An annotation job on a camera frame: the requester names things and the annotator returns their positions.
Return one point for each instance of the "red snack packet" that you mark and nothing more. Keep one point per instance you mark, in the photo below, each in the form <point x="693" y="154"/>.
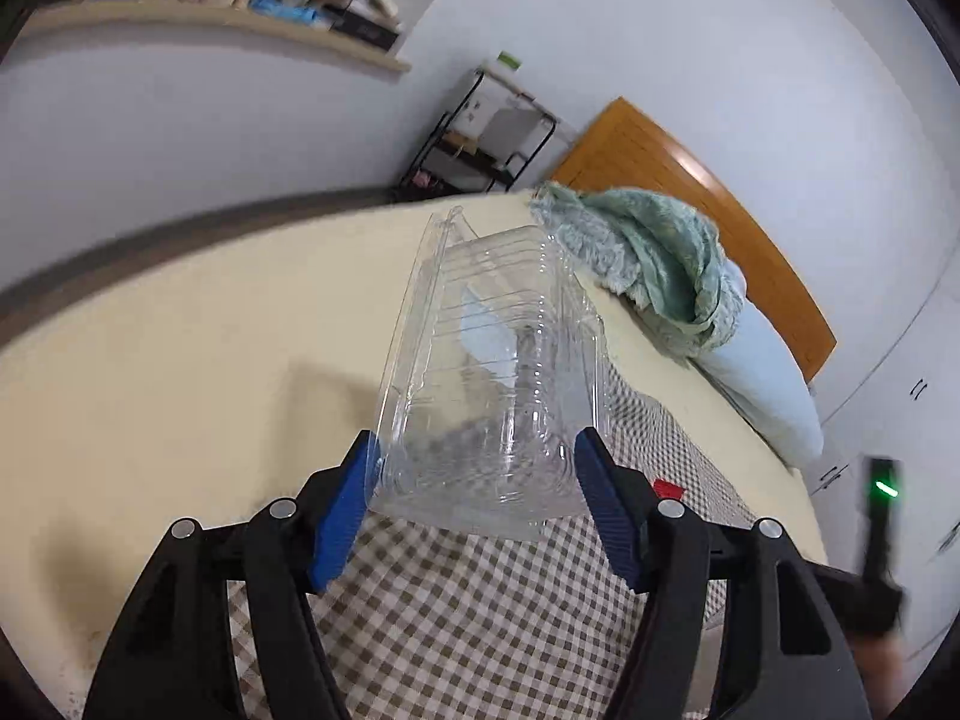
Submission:
<point x="667" y="489"/>

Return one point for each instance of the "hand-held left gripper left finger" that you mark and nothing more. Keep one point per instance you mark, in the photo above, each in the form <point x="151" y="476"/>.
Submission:
<point x="341" y="525"/>

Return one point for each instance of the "white wardrobe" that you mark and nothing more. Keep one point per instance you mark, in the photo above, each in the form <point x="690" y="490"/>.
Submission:
<point x="900" y="360"/>

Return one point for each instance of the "person's right hand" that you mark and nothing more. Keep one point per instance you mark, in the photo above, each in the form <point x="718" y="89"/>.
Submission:
<point x="879" y="679"/>

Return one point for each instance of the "beige windowsill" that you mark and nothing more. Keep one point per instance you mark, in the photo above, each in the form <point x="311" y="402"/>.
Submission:
<point x="225" y="22"/>

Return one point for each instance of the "brown checked cloth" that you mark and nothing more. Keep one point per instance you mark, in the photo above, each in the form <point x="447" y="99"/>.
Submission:
<point x="465" y="615"/>

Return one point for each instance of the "light blue pillow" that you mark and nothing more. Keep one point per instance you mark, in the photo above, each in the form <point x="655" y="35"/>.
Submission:
<point x="765" y="390"/>

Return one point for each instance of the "green quilt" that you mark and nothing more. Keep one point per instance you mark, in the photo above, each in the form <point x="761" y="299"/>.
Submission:
<point x="660" y="262"/>

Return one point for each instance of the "wooden bed with headboard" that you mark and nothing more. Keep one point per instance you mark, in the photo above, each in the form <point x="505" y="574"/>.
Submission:
<point x="187" y="390"/>

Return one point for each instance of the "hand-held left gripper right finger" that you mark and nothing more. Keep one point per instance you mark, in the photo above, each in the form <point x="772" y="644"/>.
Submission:
<point x="607" y="510"/>

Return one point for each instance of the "blue plastic packet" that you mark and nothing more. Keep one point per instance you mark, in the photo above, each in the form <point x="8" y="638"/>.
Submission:
<point x="289" y="10"/>

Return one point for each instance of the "clear plastic clamshell container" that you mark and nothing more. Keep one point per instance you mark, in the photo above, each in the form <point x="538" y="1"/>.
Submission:
<point x="487" y="390"/>

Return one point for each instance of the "black flat box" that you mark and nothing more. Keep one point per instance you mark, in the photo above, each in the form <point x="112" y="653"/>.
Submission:
<point x="367" y="30"/>

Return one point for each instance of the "black rolling cart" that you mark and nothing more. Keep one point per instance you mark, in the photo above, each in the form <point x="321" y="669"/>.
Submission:
<point x="480" y="157"/>

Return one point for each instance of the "small green box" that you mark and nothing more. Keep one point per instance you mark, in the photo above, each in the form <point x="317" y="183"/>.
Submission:
<point x="510" y="60"/>

